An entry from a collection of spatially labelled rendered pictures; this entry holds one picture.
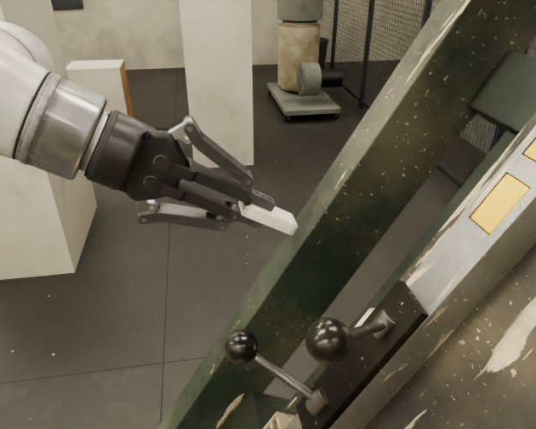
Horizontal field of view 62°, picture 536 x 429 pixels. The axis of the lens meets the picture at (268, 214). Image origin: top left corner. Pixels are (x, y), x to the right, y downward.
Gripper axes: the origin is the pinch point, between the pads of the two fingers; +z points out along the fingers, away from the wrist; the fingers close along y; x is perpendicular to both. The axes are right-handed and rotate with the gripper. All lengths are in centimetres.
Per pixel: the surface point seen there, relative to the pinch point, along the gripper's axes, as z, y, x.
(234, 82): 70, 44, -354
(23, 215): -38, 150, -208
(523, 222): 12.4, -15.5, 17.0
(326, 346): 0.3, -0.5, 21.1
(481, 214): 11.4, -13.9, 14.0
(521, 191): 11.5, -17.5, 15.5
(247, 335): 1.2, 10.1, 9.6
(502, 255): 13.2, -12.2, 17.0
